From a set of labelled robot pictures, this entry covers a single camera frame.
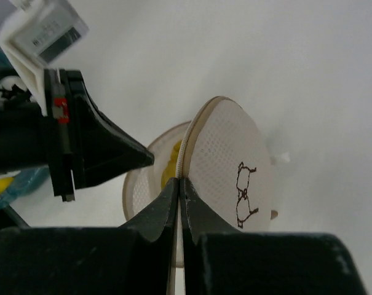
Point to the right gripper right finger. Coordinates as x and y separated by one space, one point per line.
203 231

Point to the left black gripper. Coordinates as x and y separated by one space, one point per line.
30 140

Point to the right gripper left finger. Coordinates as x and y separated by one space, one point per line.
148 254

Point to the beige mesh laundry bag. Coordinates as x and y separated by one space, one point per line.
227 161

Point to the teal plastic basket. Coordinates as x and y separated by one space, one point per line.
28 180

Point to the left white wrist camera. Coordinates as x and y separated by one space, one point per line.
35 35

